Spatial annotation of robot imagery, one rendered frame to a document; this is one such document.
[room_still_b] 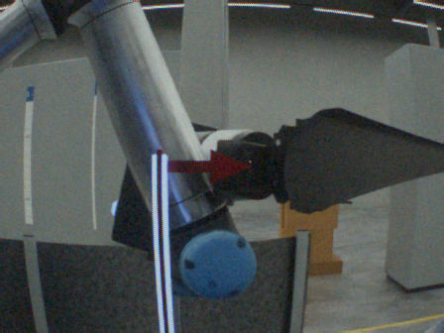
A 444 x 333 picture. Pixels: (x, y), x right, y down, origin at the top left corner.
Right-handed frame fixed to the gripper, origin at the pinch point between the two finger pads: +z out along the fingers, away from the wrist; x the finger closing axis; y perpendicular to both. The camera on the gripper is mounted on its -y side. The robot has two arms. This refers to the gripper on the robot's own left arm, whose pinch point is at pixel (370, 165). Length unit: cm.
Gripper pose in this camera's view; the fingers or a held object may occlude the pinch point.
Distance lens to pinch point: 78.9
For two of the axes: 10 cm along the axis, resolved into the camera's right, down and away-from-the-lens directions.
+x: -0.8, 9.9, -0.6
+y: 7.7, 1.0, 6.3
